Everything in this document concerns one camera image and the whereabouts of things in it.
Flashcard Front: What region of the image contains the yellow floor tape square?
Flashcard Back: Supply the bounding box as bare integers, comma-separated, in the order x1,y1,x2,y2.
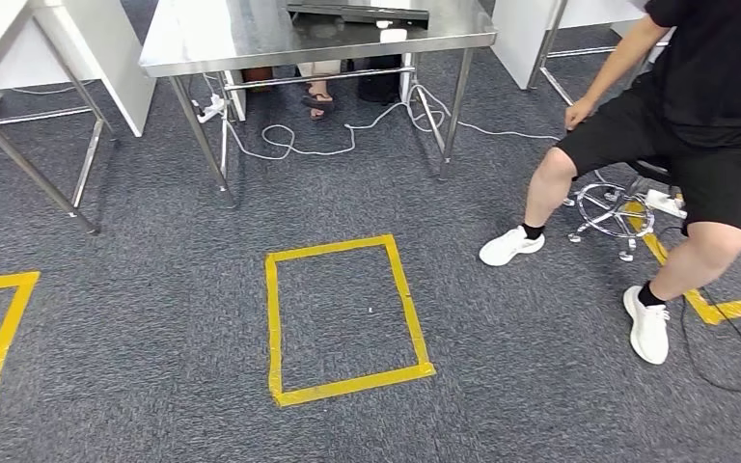
263,233,438,409
624,183,741,326
0,270,41,402

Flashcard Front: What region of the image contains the white partition panel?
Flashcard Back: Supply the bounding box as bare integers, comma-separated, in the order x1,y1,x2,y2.
0,0,158,139

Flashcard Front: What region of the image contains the person's right hand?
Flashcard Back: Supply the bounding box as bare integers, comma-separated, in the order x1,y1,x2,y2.
563,96,599,133

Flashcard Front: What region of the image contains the stainless steel table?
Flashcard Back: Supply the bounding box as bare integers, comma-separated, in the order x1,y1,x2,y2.
0,0,116,236

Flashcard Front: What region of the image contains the stainless steel workbench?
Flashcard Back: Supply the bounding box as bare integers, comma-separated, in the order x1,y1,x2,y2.
139,0,498,210

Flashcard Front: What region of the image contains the white power adapter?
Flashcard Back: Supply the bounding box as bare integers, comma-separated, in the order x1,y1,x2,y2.
644,188,690,221

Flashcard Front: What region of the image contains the person's bare foot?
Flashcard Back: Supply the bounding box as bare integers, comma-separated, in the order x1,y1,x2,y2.
298,60,341,123

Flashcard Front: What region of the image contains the black floor cable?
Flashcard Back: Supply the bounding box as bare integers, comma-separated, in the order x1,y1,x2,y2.
659,225,741,394

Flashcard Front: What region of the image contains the black bag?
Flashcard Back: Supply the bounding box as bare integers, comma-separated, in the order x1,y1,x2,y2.
356,54,405,106

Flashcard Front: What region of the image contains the person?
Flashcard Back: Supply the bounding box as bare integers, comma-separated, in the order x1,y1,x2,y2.
479,0,741,367

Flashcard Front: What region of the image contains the white floor cable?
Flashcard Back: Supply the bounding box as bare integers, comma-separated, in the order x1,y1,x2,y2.
201,71,563,162

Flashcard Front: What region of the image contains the white power strip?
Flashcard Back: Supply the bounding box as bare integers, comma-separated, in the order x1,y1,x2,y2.
193,93,229,125

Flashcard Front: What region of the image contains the black stool chrome base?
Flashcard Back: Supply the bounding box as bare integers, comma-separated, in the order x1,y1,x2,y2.
562,159,688,264

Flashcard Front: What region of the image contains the white sneaker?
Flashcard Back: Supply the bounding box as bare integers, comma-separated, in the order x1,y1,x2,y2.
622,285,672,367
479,225,547,268

